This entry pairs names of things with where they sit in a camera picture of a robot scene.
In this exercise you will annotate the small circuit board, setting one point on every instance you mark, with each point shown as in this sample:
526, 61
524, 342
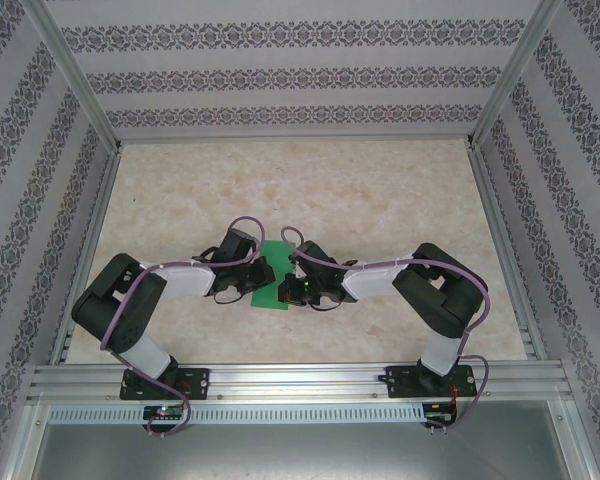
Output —
162, 412
437, 415

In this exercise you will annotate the grey sheet metal panel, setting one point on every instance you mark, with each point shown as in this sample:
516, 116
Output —
300, 455

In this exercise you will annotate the aluminium side rail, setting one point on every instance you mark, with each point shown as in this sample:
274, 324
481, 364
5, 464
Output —
505, 250
91, 250

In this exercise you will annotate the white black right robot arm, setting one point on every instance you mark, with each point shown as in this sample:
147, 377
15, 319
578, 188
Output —
375, 282

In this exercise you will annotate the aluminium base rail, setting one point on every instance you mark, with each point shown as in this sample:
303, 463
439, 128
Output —
305, 380

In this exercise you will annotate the aluminium frame post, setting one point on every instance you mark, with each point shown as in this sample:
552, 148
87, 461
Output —
75, 75
517, 75

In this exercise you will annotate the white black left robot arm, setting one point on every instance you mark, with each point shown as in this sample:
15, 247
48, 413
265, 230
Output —
185, 282

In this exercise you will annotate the green cloth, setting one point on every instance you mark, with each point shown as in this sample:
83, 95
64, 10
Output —
279, 255

